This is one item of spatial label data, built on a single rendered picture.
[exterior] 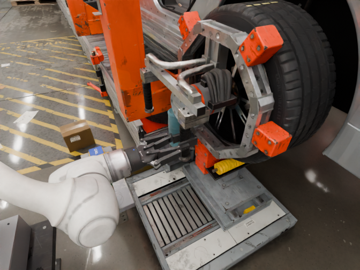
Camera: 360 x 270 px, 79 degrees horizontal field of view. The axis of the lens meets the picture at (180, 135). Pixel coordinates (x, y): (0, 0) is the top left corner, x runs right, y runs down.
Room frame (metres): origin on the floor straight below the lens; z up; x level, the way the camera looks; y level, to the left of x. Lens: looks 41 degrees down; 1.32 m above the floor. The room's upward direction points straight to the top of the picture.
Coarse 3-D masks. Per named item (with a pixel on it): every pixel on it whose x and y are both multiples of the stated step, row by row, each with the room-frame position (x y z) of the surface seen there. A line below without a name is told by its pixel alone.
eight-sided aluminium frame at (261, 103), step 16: (192, 32) 0.92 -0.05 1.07; (208, 32) 0.82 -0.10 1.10; (224, 32) 0.75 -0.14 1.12; (240, 32) 0.75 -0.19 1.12; (192, 48) 0.99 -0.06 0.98; (240, 64) 0.66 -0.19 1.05; (256, 80) 0.64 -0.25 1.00; (256, 96) 0.58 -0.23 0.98; (272, 96) 0.59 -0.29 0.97; (256, 112) 0.56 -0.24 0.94; (192, 128) 0.88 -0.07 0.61; (208, 144) 0.76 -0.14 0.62
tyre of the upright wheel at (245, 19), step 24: (264, 0) 0.97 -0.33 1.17; (240, 24) 0.80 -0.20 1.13; (264, 24) 0.72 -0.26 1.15; (288, 24) 0.75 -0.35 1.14; (312, 24) 0.78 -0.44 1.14; (288, 48) 0.66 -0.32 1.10; (312, 48) 0.70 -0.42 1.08; (288, 72) 0.61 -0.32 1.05; (312, 72) 0.64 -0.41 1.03; (288, 96) 0.58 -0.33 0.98; (312, 96) 0.61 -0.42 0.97; (288, 120) 0.55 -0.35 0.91; (312, 120) 0.60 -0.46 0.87
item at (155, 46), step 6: (144, 36) 3.39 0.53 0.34; (150, 42) 3.12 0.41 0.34; (156, 42) 2.95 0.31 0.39; (156, 48) 2.91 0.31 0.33; (162, 48) 2.73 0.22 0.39; (162, 54) 2.78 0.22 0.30; (168, 54) 2.68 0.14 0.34; (174, 54) 2.53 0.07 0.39; (168, 60) 2.60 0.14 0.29; (174, 60) 2.51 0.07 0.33
